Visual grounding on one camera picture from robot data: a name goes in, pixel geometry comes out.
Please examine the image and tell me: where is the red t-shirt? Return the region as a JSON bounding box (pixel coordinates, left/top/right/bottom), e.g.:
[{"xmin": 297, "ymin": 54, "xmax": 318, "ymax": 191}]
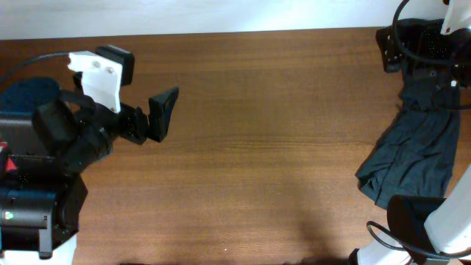
[{"xmin": 0, "ymin": 142, "xmax": 18, "ymax": 178}]

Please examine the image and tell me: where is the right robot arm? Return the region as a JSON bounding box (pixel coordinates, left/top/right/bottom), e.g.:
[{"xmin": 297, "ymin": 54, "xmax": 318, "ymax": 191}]
[{"xmin": 347, "ymin": 0, "xmax": 470, "ymax": 264}]

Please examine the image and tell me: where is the black t-shirt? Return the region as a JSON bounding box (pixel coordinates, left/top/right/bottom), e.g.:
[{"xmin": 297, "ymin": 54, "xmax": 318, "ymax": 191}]
[{"xmin": 355, "ymin": 18, "xmax": 463, "ymax": 211}]

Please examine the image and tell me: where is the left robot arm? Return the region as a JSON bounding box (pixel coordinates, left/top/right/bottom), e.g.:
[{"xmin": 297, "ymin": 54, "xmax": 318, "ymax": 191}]
[{"xmin": 1, "ymin": 77, "xmax": 179, "ymax": 264}]

